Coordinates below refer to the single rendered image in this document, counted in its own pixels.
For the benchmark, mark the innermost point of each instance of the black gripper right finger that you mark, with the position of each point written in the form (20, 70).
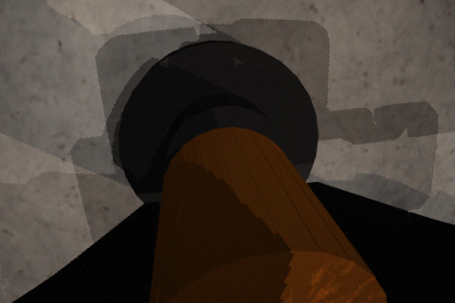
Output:
(411, 256)

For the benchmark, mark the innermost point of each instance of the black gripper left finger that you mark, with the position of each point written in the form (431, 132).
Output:
(116, 269)

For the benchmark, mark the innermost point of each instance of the orange knob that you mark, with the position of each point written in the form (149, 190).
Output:
(238, 224)

